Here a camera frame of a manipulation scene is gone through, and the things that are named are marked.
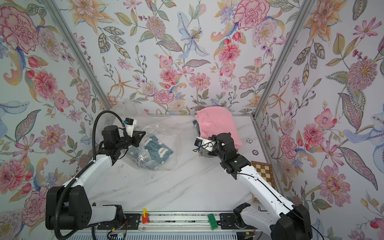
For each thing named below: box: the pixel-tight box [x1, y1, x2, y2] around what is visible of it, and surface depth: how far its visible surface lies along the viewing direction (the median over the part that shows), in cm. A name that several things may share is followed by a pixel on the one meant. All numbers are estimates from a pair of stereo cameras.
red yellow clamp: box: [142, 208, 150, 224], surface depth 76 cm
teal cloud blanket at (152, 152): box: [128, 135, 174, 170], surface depth 97 cm
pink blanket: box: [195, 106, 243, 149], surface depth 97 cm
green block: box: [207, 213, 219, 231], surface depth 75 cm
